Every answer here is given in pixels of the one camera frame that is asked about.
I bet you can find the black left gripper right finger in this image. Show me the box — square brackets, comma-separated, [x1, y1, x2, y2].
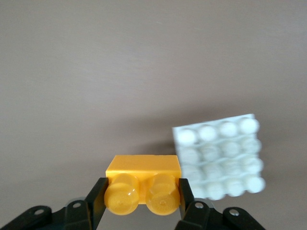
[176, 178, 264, 230]

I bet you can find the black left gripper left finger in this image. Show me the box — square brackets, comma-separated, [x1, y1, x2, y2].
[0, 177, 109, 230]

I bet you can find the white studded base plate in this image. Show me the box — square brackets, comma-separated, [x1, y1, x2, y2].
[172, 114, 266, 200]

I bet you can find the yellow two-stud block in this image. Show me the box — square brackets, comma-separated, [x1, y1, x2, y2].
[104, 154, 182, 216]

